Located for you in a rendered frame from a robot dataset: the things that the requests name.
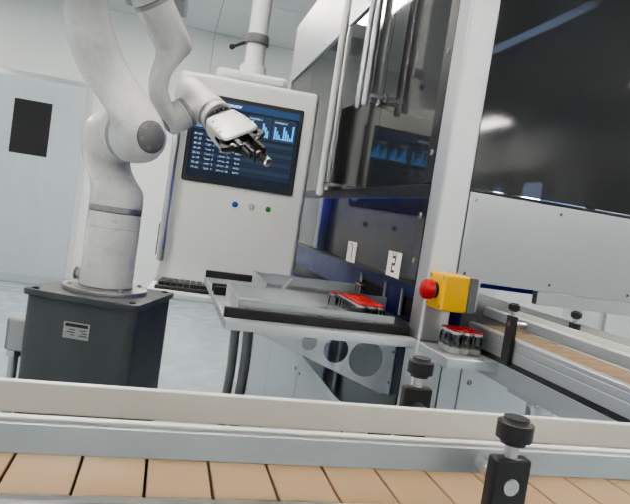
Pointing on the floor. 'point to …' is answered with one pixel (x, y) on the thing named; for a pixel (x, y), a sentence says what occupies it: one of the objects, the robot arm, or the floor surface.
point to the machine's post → (452, 170)
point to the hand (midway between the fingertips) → (254, 150)
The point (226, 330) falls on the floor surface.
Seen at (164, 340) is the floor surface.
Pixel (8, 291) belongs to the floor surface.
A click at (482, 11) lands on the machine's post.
